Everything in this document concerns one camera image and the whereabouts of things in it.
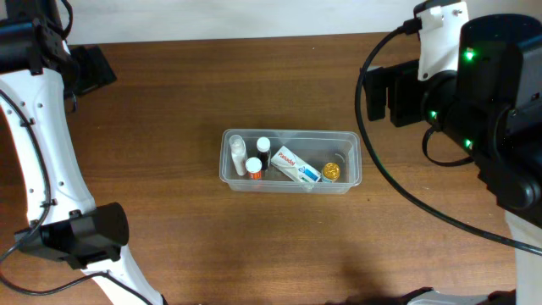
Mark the gold lid small jar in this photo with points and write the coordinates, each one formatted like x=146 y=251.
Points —
x=330 y=173

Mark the white lotion bottle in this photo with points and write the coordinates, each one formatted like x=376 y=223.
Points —
x=239 y=154

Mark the orange tube white cap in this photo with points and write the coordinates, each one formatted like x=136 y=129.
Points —
x=254 y=168

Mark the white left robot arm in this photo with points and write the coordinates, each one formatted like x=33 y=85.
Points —
x=39 y=72

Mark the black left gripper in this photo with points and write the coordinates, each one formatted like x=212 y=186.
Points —
x=94 y=65

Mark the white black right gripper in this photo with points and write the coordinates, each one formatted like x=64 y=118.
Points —
x=403 y=94

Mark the dark bottle white cap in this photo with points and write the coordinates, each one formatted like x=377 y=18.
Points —
x=264 y=152

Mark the clear plastic container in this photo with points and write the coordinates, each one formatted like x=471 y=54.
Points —
x=315 y=147

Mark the white Panadol box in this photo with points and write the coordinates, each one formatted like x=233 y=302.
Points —
x=294 y=167

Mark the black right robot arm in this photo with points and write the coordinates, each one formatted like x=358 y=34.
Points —
x=478 y=81

